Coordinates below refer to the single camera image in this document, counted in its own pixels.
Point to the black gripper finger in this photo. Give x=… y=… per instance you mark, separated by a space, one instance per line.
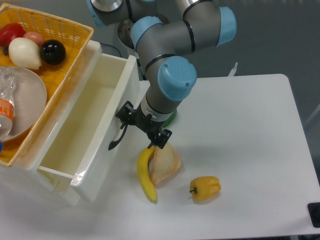
x=126 y=114
x=158 y=138

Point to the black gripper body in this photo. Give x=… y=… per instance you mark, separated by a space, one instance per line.
x=147 y=124

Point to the black top drawer handle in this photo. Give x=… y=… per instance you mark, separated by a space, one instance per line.
x=114 y=143

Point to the white top drawer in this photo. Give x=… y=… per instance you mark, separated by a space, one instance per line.
x=79 y=157

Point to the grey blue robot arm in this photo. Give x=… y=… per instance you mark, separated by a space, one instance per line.
x=161 y=49

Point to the white drawer cabinet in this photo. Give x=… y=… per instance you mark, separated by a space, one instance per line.
x=25 y=170

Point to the green bell pepper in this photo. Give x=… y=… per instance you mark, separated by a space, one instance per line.
x=170 y=119

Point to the bread slice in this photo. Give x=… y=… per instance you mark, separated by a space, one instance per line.
x=166 y=164

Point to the yellow banana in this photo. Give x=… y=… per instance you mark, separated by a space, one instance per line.
x=142 y=170

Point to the yellow bell pepper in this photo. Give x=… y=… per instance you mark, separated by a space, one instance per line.
x=204 y=188

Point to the yellow woven basket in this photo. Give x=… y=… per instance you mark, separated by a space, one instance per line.
x=65 y=41

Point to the beige bowl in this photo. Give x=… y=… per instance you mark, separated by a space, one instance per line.
x=30 y=98

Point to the black round eggplant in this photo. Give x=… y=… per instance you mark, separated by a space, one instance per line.
x=53 y=52

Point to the pink round fruit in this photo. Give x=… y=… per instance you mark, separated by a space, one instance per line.
x=36 y=37

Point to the white onion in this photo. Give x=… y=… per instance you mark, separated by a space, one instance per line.
x=25 y=53

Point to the clear plastic bottle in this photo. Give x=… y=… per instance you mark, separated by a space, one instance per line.
x=7 y=104

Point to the red tomato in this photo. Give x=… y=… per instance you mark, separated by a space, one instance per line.
x=8 y=33

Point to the black object at edge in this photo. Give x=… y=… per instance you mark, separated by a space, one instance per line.
x=314 y=212

